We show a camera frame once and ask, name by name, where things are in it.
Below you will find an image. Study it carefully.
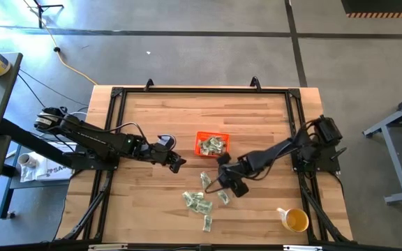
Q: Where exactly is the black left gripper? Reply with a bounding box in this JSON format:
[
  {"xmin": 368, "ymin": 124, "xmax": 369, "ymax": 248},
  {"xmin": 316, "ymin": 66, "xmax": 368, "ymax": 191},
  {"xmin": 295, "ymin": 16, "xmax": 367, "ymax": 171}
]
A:
[{"xmin": 140, "ymin": 142, "xmax": 187, "ymax": 174}]

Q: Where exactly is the orange plastic mesh basket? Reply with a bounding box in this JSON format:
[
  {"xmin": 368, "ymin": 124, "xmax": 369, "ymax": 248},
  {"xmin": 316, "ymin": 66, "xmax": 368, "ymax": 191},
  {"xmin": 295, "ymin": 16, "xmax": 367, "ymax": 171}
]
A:
[{"xmin": 193, "ymin": 130, "xmax": 231, "ymax": 158}]

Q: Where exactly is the yellow mug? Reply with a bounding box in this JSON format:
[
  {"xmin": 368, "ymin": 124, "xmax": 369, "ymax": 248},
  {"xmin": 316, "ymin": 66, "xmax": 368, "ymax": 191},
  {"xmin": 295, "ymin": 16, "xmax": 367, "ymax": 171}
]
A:
[{"xmin": 276, "ymin": 206, "xmax": 310, "ymax": 234}]

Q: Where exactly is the white printed plastic bag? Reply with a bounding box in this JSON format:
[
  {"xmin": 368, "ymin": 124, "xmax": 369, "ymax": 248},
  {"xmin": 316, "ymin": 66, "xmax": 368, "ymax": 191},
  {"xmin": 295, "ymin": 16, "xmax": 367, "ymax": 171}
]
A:
[{"xmin": 19, "ymin": 141, "xmax": 75, "ymax": 183}]

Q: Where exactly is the black desk support beam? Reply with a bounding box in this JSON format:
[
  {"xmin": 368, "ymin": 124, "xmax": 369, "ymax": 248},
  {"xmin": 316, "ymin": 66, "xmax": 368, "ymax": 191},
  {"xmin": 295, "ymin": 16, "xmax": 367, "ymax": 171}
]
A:
[{"xmin": 0, "ymin": 118, "xmax": 80, "ymax": 169}]

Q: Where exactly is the white paper cup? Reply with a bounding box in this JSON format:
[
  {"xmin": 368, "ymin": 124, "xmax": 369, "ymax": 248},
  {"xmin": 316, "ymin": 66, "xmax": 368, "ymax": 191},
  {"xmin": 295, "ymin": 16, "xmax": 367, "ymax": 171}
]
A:
[{"xmin": 17, "ymin": 152, "xmax": 38, "ymax": 169}]

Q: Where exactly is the grey metal table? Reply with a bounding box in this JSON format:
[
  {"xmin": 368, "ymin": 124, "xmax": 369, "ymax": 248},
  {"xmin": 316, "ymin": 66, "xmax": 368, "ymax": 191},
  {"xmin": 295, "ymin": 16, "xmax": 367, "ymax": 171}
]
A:
[{"xmin": 362, "ymin": 89, "xmax": 402, "ymax": 205}]

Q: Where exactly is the blue desk foot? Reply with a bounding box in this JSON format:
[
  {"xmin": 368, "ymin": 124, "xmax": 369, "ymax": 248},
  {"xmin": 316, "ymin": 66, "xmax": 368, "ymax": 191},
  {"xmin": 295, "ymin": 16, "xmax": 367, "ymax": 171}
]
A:
[{"xmin": 0, "ymin": 163, "xmax": 17, "ymax": 220}]

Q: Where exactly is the black tripod stand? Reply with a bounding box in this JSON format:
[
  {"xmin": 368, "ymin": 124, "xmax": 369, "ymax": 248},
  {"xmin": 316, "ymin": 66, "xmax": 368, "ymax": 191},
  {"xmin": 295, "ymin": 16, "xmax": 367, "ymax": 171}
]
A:
[{"xmin": 29, "ymin": 0, "xmax": 65, "ymax": 29}]

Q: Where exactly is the black hazard-striped mat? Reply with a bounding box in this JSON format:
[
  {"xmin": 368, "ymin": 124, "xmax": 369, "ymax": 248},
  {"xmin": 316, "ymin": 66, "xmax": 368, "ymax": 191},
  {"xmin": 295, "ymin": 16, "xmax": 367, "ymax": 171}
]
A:
[{"xmin": 340, "ymin": 0, "xmax": 402, "ymax": 19}]

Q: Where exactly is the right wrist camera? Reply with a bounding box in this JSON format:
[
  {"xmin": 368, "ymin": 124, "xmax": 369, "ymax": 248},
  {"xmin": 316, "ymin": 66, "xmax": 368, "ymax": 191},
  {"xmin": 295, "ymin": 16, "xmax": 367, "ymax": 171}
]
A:
[{"xmin": 216, "ymin": 152, "xmax": 232, "ymax": 167}]

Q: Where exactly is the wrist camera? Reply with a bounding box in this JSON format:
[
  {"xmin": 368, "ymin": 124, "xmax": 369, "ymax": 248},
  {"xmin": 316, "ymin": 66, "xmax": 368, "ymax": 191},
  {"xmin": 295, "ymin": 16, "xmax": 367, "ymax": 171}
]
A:
[
  {"xmin": 156, "ymin": 133, "xmax": 177, "ymax": 150},
  {"xmin": 216, "ymin": 152, "xmax": 232, "ymax": 167}
]

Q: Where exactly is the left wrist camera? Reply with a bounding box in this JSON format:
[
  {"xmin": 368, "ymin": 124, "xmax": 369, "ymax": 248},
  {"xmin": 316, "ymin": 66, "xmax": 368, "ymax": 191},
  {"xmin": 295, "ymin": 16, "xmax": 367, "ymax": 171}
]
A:
[{"xmin": 156, "ymin": 133, "xmax": 177, "ymax": 150}]

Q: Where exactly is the black right camera cable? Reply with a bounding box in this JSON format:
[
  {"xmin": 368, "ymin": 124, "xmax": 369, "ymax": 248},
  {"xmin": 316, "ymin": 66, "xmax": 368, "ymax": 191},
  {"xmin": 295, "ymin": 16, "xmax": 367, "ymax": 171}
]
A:
[{"xmin": 203, "ymin": 173, "xmax": 225, "ymax": 195}]

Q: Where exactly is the black aluminium table frame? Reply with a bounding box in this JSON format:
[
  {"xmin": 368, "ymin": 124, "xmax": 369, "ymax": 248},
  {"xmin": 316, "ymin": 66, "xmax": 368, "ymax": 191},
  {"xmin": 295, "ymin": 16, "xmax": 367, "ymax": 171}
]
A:
[{"xmin": 52, "ymin": 76, "xmax": 355, "ymax": 251}]

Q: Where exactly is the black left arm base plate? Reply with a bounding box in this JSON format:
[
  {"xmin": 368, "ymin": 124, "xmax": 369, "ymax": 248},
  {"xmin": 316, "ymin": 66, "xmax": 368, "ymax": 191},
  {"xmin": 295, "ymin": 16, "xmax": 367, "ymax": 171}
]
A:
[{"xmin": 63, "ymin": 144, "xmax": 122, "ymax": 172}]

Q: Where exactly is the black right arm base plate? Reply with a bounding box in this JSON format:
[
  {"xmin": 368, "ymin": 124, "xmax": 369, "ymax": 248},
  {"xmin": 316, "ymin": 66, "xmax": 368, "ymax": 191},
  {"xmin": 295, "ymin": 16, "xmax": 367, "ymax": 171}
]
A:
[{"xmin": 290, "ymin": 144, "xmax": 341, "ymax": 174}]

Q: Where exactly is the silver metal bracket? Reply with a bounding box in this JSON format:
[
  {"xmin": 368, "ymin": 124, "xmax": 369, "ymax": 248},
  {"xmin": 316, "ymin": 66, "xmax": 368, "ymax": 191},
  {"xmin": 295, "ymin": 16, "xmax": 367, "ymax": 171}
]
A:
[
  {"xmin": 283, "ymin": 245, "xmax": 324, "ymax": 251},
  {"xmin": 87, "ymin": 243, "xmax": 128, "ymax": 251}
]

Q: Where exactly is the yellow extension cable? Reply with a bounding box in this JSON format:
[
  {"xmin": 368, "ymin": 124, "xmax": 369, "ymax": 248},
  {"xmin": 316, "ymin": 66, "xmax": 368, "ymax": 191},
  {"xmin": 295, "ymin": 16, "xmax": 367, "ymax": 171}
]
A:
[{"xmin": 22, "ymin": 0, "xmax": 99, "ymax": 86}]

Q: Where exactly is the black floor cable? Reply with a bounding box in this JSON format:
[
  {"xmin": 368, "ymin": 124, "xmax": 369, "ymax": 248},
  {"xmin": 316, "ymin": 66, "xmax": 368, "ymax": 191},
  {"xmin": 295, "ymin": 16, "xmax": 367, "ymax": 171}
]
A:
[{"xmin": 16, "ymin": 68, "xmax": 89, "ymax": 119}]

